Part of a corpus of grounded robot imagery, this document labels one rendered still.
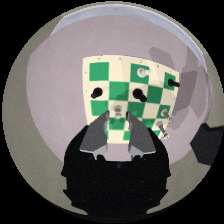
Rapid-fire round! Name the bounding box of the green and cream chessboard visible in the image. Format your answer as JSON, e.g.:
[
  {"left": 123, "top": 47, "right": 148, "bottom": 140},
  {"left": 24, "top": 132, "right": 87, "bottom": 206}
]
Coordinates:
[{"left": 83, "top": 55, "right": 179, "bottom": 143}]

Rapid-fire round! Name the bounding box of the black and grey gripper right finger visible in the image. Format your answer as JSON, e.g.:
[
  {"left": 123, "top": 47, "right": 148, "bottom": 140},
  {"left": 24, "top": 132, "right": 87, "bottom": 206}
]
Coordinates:
[{"left": 126, "top": 111, "right": 171, "bottom": 178}]

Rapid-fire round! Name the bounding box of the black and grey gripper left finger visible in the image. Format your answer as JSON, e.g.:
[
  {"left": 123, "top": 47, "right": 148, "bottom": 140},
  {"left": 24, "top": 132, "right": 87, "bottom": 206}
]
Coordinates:
[{"left": 61, "top": 110, "right": 109, "bottom": 177}]

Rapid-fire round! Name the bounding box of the black chess piece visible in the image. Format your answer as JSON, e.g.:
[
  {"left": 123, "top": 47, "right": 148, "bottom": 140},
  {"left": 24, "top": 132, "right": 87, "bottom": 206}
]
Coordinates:
[
  {"left": 132, "top": 88, "right": 147, "bottom": 103},
  {"left": 168, "top": 79, "right": 180, "bottom": 87},
  {"left": 91, "top": 87, "right": 103, "bottom": 99}
]

